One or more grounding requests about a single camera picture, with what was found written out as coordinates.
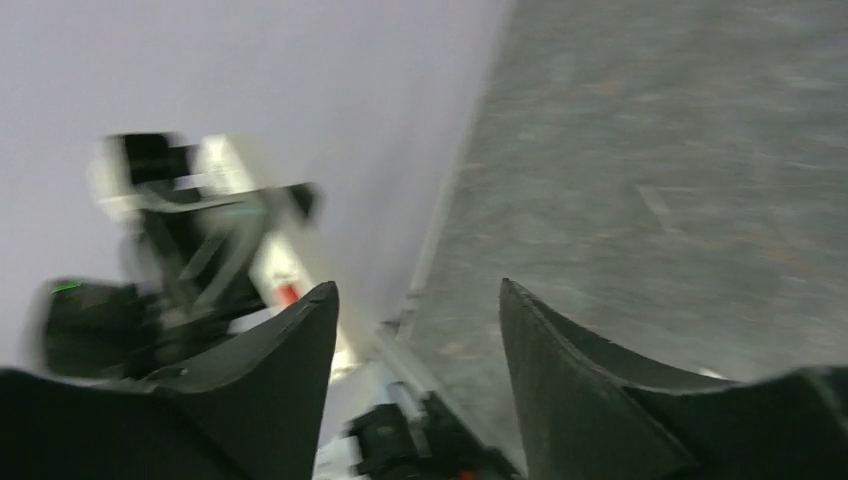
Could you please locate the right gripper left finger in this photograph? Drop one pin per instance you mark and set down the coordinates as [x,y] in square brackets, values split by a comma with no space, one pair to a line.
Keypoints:
[248,408]

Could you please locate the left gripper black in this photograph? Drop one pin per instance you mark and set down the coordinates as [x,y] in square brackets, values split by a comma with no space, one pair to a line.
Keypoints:
[204,248]

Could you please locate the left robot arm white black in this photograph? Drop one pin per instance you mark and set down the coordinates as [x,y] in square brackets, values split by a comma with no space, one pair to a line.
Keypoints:
[93,329]

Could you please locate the white remote control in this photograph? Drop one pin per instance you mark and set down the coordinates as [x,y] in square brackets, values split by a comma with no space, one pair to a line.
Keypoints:
[292,251]

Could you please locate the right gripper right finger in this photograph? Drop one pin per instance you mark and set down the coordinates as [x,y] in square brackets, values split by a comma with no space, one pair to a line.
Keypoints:
[589,408]

